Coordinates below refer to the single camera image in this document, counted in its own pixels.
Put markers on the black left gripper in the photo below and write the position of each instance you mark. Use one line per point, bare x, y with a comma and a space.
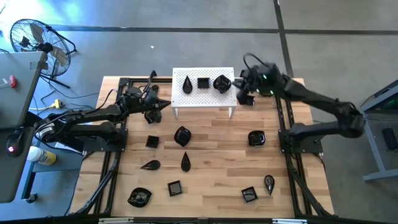
141, 101

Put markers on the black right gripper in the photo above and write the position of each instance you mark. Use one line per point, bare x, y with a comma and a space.
264, 81

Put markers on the black teardrop mini plate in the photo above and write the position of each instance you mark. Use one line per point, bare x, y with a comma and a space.
153, 165
269, 182
187, 87
185, 164

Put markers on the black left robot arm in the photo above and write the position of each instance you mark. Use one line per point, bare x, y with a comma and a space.
87, 116

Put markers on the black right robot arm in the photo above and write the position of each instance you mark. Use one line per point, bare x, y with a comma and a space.
317, 99

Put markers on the white perforated metal shelf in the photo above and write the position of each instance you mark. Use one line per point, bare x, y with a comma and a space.
202, 98

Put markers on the grey cart base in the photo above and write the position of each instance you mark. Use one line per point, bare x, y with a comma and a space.
59, 161

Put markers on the black floor fan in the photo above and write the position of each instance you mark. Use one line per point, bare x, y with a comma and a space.
46, 48

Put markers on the white bottle yellow label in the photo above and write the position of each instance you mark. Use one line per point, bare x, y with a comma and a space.
40, 155

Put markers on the light grey desk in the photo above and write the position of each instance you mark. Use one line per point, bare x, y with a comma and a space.
18, 99

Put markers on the grey metal stand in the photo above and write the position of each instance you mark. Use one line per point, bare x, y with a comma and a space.
373, 146

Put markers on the red button device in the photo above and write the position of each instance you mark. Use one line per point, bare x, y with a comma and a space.
12, 81

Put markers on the black computer mouse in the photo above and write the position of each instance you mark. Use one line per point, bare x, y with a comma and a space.
15, 140

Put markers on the black handheld device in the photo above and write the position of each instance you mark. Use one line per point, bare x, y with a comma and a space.
389, 138

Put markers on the dark grey desk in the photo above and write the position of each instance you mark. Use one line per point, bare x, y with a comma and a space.
12, 174

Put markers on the black aluminium frame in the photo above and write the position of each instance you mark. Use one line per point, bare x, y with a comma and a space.
136, 80

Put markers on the silver bracket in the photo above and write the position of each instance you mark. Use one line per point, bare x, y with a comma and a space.
115, 221
289, 221

